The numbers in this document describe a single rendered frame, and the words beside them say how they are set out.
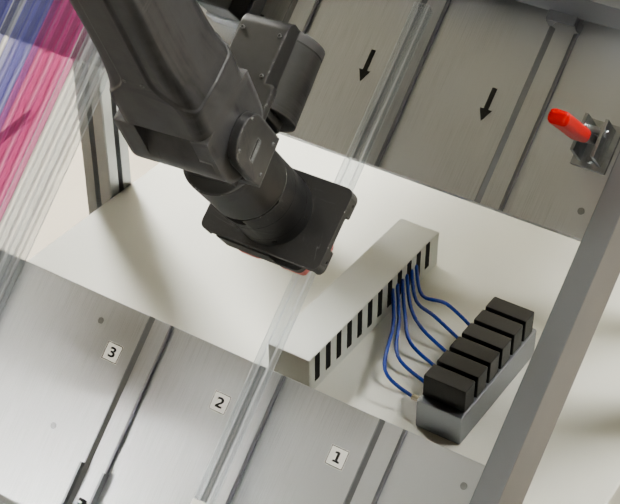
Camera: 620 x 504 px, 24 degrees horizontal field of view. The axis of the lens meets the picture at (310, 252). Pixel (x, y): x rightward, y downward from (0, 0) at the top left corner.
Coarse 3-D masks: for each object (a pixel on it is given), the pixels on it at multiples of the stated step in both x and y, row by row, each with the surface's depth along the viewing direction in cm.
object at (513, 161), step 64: (320, 0) 121; (384, 0) 118; (448, 0) 116; (512, 0) 114; (384, 64) 117; (448, 64) 115; (512, 64) 113; (576, 64) 111; (320, 128) 118; (384, 128) 116; (448, 128) 113; (512, 128) 111; (448, 192) 112; (512, 192) 110; (576, 192) 108
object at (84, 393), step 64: (0, 320) 125; (64, 320) 123; (128, 320) 120; (0, 384) 123; (64, 384) 121; (128, 384) 119; (192, 384) 116; (0, 448) 122; (64, 448) 120; (128, 448) 117; (192, 448) 115; (256, 448) 113; (320, 448) 111; (384, 448) 109
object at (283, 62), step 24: (240, 24) 97; (264, 24) 96; (288, 24) 96; (240, 48) 96; (264, 48) 95; (288, 48) 96; (312, 48) 98; (264, 72) 95; (288, 72) 97; (312, 72) 98; (264, 96) 94; (288, 96) 97; (240, 120) 89; (264, 120) 91; (288, 120) 97; (240, 144) 89; (264, 144) 92; (240, 168) 90; (264, 168) 93
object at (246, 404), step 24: (408, 24) 115; (408, 48) 115; (384, 72) 115; (384, 96) 114; (360, 144) 114; (360, 168) 114; (288, 288) 113; (288, 312) 112; (288, 336) 113; (264, 360) 112; (264, 384) 112; (240, 408) 111; (240, 432) 111; (216, 456) 111; (216, 480) 110
